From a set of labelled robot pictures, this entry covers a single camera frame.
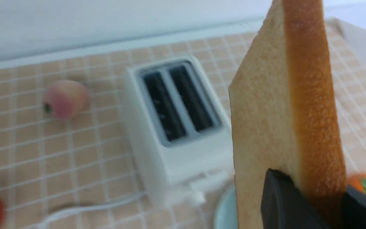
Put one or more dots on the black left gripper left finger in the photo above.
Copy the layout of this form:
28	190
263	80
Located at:
284	207

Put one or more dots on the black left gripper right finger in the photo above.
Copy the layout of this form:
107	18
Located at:
354	209

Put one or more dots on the toast slice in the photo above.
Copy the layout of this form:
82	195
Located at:
284	116

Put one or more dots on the light blue plate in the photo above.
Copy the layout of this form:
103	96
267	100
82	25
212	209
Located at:
225	215

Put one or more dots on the white two-slot toaster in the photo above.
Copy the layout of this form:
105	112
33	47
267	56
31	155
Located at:
178	129

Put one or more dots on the orange checkered tablecloth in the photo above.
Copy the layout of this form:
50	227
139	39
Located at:
48	164

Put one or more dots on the pink peach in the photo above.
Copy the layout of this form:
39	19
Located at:
64	99

